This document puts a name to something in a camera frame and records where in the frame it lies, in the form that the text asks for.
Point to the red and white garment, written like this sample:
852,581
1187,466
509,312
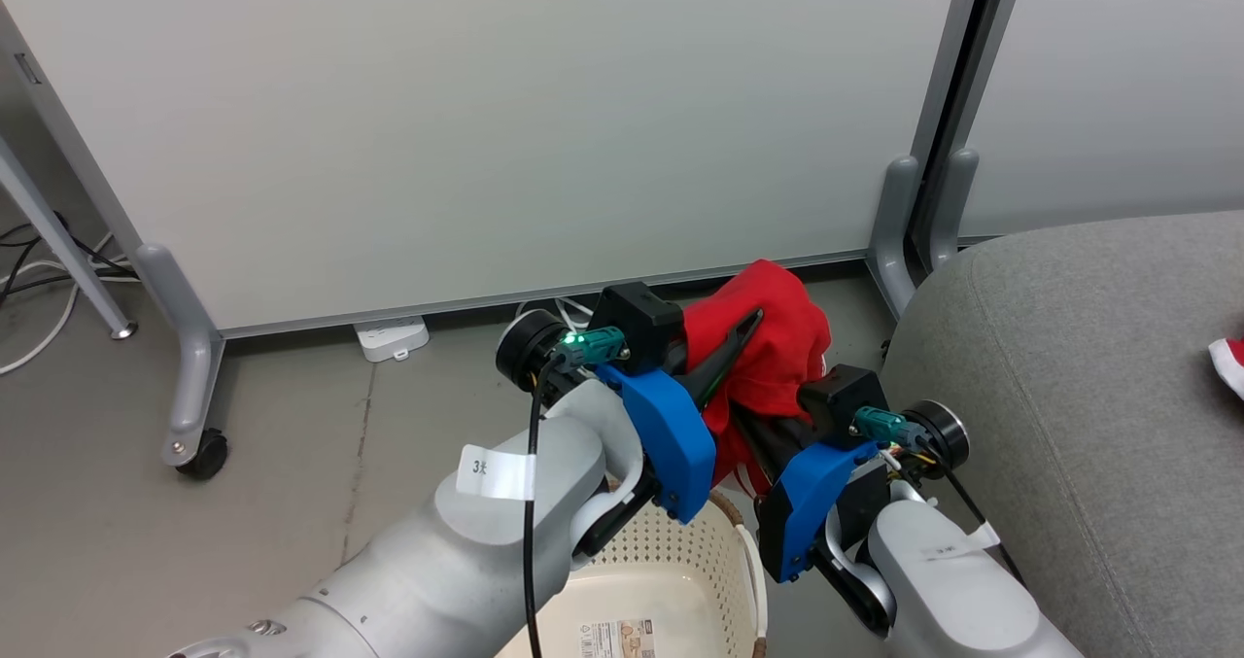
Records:
1230,362

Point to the grey metal table leg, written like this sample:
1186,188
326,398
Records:
63,240

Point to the large white partition panel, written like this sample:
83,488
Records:
486,123

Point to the long grey partition foot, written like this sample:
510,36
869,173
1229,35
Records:
194,366

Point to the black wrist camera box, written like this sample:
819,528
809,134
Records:
637,323
844,400

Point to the red cloth garment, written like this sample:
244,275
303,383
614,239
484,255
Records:
777,337

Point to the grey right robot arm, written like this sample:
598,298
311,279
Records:
952,600

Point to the grey fabric sofa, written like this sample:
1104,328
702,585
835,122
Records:
1088,396

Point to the short grey partition foot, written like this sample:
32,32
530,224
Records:
892,230
950,206

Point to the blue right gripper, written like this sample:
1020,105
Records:
812,502

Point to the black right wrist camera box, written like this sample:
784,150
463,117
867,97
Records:
844,400

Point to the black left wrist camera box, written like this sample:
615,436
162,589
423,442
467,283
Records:
637,323

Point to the large black caster wheel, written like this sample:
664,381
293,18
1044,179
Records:
206,454

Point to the narrow white partition panel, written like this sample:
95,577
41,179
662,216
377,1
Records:
1108,85

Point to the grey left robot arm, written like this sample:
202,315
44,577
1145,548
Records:
457,561

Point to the white plastic laundry basket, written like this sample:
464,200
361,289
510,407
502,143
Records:
671,580

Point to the white power strip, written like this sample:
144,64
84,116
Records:
391,337

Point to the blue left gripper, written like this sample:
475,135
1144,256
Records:
671,444

